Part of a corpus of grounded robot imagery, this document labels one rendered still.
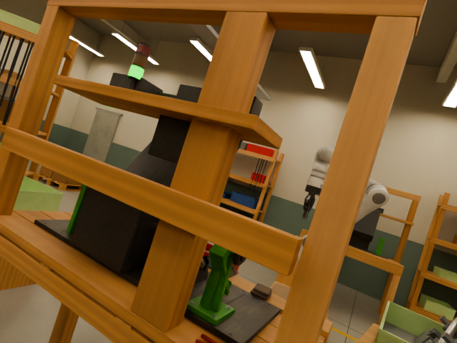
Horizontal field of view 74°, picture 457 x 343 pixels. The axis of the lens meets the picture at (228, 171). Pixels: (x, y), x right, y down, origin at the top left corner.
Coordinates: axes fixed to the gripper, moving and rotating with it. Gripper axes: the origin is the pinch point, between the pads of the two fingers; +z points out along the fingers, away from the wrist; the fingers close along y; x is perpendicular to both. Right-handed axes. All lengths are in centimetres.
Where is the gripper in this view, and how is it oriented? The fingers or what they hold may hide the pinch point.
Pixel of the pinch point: (305, 214)
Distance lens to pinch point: 153.6
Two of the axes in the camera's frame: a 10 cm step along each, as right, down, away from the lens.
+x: 8.5, 2.7, -4.5
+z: -3.1, 9.5, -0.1
